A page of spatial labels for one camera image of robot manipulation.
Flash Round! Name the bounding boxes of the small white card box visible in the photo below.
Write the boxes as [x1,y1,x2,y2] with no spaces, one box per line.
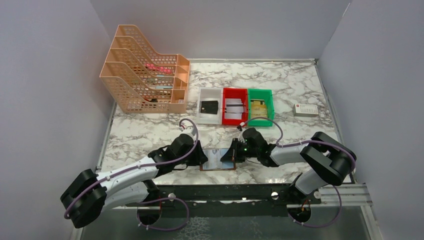
[293,103,319,117]

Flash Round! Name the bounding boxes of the gold cards in green bin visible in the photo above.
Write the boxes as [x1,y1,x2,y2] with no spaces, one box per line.
[250,99,268,119]

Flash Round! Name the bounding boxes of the red plastic bin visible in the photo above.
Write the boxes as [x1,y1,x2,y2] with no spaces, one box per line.
[221,87,249,126]

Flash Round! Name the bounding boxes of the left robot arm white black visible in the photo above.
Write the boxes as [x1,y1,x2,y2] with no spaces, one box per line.
[60,133,208,229]

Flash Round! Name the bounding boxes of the black mounting rail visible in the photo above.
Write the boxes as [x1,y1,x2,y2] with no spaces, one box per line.
[126,183,321,218]

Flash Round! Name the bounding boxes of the peach plastic file organizer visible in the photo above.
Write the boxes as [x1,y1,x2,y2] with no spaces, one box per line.
[99,24,191,114]

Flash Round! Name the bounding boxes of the white VIP credit card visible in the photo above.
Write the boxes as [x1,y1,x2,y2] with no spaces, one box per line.
[202,148,228,171]

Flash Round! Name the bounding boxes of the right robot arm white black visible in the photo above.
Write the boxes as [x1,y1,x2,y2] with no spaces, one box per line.
[220,128,357,200]

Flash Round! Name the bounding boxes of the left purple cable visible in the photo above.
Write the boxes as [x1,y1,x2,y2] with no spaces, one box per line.
[63,118,200,220]

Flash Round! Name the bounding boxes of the white plastic bin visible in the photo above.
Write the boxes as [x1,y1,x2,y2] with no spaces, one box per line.
[196,87,223,125]

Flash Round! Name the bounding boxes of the white cards in red bin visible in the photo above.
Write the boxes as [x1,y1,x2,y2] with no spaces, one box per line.
[224,98,245,120]

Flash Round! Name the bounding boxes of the pink item in organizer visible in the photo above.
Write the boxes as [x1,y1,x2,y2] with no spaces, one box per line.
[144,63,172,75]

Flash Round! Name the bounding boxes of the brown leather card holder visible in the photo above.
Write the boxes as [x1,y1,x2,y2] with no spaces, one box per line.
[199,148,236,171]

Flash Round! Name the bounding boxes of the black card in white bin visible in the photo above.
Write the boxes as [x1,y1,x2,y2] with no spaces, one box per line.
[199,100,219,115]

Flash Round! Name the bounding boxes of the green plastic bin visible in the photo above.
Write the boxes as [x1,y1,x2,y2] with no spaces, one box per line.
[247,88,275,127]

